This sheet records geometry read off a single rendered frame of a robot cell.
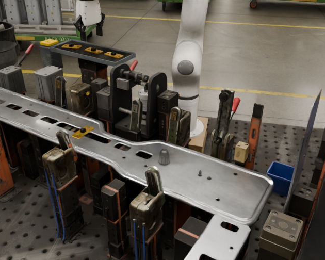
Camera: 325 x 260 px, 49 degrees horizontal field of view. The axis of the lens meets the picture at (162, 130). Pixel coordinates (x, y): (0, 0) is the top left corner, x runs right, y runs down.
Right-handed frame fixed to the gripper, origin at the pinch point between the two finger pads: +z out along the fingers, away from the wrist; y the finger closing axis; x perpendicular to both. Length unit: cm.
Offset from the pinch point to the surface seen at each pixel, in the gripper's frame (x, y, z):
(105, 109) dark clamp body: 21.6, 16.6, 21.0
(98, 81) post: 14.5, 12.1, 12.8
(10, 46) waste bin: -210, -85, 68
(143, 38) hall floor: -233, -319, 123
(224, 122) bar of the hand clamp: 71, 14, 11
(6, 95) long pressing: -24.0, 30.4, 22.6
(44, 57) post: -26.9, 6.0, 13.2
